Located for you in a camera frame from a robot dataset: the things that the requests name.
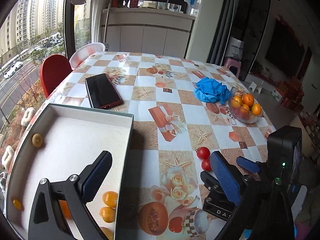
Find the red cherry tomato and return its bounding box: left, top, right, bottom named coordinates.
left=195, top=147, right=210, bottom=160
left=201, top=159, right=212, bottom=172

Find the yellow cherry tomato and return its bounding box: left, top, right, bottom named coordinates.
left=99, top=206, right=116, bottom=223
left=102, top=191, right=118, bottom=208
left=100, top=227, right=114, bottom=240

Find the large orange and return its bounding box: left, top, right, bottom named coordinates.
left=59, top=200, right=71, bottom=219

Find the tan small longan fruit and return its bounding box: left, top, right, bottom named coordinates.
left=31, top=133, right=43, bottom=148
left=12, top=198, right=23, bottom=211

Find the blue gloved right hand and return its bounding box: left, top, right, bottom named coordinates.
left=240, top=223, right=311, bottom=239

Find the shallow grey white box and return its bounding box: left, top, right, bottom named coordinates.
left=5, top=103, right=133, bottom=239

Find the orange in bowl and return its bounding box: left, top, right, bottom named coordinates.
left=242, top=94, right=254, bottom=107
left=231, top=95, right=243, bottom=109
left=251, top=103, right=262, bottom=116

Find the glass fruit bowl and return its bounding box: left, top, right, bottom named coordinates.
left=228, top=87, right=264, bottom=124

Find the patterned plastic tablecloth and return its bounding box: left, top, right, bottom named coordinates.
left=49, top=52, right=275, bottom=239

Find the small white step stool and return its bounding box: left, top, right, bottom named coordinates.
left=249, top=81, right=263, bottom=94

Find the black smartphone red case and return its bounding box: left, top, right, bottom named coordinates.
left=85, top=73, right=123, bottom=109

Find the crumpled blue glove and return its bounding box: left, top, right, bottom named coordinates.
left=194, top=77, right=231, bottom=105

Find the pink plastic stool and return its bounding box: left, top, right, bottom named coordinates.
left=223, top=57, right=241, bottom=77

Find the red chair back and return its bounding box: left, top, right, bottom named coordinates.
left=40, top=54, right=72, bottom=98

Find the white carton box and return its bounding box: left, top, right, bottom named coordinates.
left=225, top=36, right=244, bottom=60

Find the white patterned chair back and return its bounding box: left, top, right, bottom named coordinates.
left=69, top=42, right=105, bottom=69

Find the white sideboard cabinet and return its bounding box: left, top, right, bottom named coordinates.
left=100, top=8, right=196, bottom=58

